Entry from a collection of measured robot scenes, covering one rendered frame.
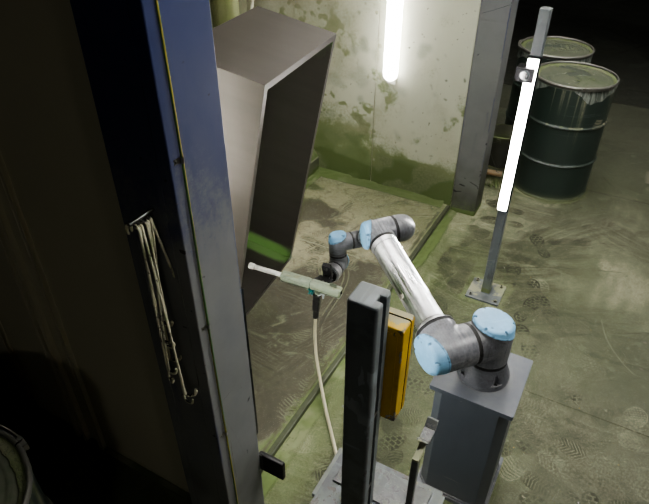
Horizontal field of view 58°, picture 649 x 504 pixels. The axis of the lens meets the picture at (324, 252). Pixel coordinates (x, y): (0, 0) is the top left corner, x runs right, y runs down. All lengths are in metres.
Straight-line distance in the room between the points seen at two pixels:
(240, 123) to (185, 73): 0.83
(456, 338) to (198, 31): 1.30
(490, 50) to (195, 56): 2.86
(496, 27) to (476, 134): 0.69
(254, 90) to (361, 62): 2.35
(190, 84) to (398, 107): 3.09
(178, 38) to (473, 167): 3.22
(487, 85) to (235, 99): 2.28
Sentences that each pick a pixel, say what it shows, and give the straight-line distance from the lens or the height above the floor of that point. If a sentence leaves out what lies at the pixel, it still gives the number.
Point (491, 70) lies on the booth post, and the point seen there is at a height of 1.06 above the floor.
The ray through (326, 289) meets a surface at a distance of 2.71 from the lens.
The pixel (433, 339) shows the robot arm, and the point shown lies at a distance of 2.01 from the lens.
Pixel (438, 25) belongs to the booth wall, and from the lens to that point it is 3.96.
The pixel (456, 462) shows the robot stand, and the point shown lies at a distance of 2.51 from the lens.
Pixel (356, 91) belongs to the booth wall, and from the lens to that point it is 4.32.
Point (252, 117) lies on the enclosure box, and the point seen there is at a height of 1.51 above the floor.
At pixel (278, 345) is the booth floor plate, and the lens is 3.17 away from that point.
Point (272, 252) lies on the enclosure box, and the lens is 3.07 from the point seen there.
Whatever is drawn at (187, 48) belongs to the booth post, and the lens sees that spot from 1.20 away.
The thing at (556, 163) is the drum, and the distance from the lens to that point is 4.58.
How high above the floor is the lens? 2.29
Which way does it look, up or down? 36 degrees down
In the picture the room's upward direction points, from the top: straight up
